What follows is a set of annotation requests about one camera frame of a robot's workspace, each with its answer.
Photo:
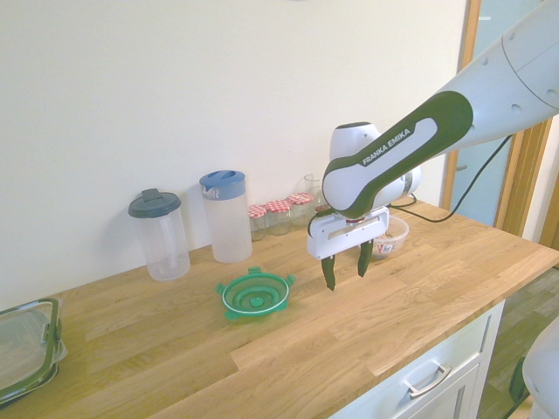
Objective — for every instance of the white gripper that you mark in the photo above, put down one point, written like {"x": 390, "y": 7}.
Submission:
{"x": 345, "y": 238}

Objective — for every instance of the green round container lid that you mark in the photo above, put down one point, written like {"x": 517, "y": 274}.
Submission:
{"x": 255, "y": 301}

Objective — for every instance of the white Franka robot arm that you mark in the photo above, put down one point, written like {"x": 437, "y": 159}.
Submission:
{"x": 393, "y": 148}

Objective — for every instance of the clear round food container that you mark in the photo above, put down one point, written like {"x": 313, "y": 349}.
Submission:
{"x": 396, "y": 238}

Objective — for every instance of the glass jar red checked lid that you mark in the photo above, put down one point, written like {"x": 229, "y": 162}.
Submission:
{"x": 278, "y": 216}
{"x": 300, "y": 207}
{"x": 257, "y": 218}

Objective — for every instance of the clear pitcher with grey lid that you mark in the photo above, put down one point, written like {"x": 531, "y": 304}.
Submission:
{"x": 163, "y": 244}

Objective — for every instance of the rectangular container with clip lid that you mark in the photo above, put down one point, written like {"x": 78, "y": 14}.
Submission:
{"x": 22, "y": 345}

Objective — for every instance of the clear drinking glass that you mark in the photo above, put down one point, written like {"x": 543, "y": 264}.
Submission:
{"x": 313, "y": 187}

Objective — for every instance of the white plastic cups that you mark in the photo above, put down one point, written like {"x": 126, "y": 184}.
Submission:
{"x": 229, "y": 222}

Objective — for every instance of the wooden framed glass door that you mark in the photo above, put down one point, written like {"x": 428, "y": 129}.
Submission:
{"x": 480, "y": 26}

